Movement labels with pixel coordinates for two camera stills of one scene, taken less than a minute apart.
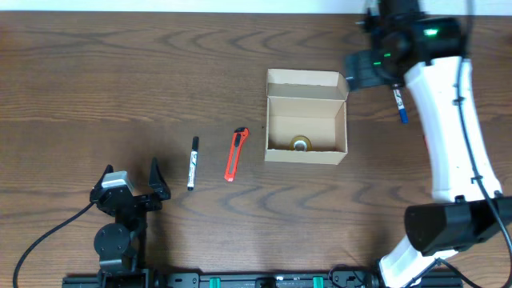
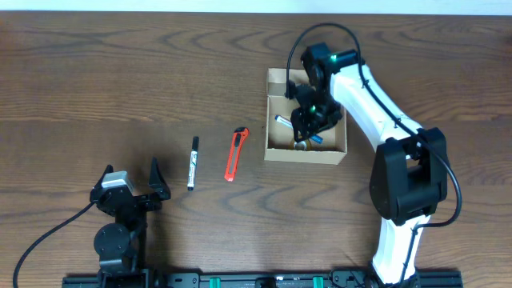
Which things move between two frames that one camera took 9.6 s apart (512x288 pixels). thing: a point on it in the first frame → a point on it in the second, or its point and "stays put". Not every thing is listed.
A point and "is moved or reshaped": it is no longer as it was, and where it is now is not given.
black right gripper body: [363, 70] → [310, 121]
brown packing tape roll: [301, 143] stays put
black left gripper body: [130, 201] stays put
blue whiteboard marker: [399, 103] is moved or reshaped
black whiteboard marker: [193, 162] stays put
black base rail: [349, 278] stays put
